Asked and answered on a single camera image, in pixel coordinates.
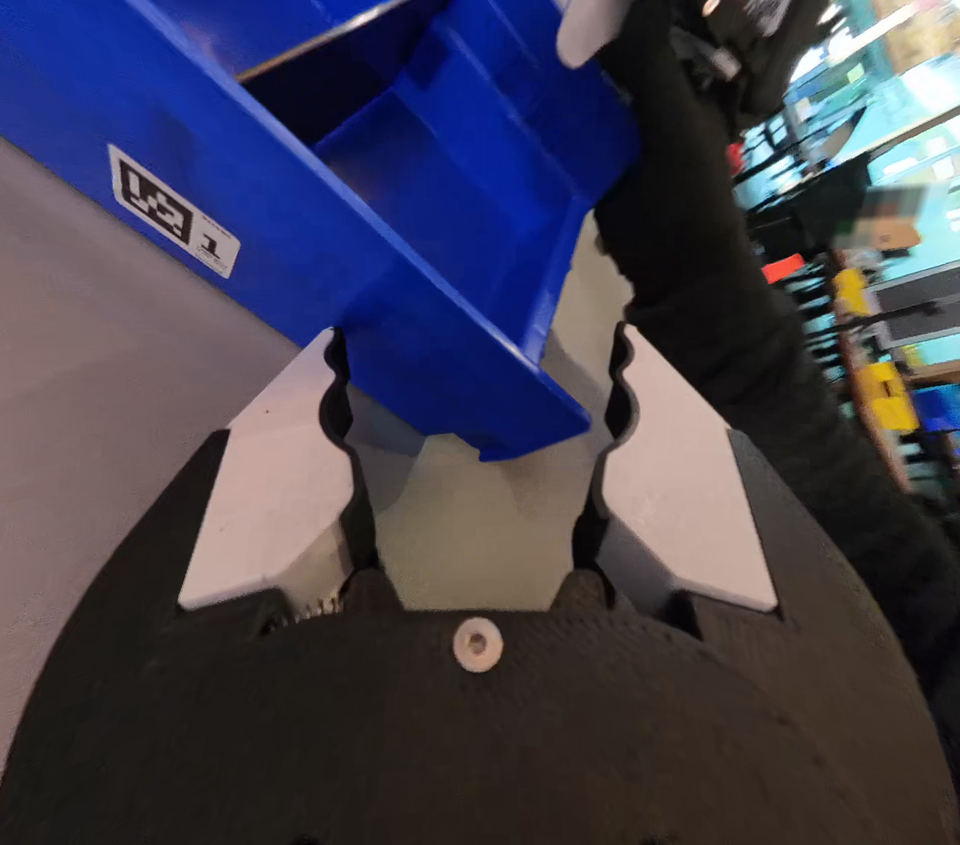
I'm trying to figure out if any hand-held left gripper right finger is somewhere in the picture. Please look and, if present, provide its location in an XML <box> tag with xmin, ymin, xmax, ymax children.
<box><xmin>572</xmin><ymin>322</ymin><xmax>780</xmax><ymax>615</ymax></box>

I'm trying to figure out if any person's right forearm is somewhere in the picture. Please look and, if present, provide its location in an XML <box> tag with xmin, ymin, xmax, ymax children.
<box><xmin>592</xmin><ymin>0</ymin><xmax>960</xmax><ymax>737</ymax></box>

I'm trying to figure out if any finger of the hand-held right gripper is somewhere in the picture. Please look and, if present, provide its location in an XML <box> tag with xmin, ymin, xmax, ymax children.
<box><xmin>555</xmin><ymin>0</ymin><xmax>648</xmax><ymax>71</ymax></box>

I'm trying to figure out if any blue bin with black divider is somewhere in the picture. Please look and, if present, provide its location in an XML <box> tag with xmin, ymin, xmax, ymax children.
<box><xmin>0</xmin><ymin>0</ymin><xmax>644</xmax><ymax>464</ymax></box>

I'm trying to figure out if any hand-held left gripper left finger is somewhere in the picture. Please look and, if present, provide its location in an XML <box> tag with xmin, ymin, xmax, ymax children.
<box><xmin>177</xmin><ymin>327</ymin><xmax>382</xmax><ymax>612</ymax></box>

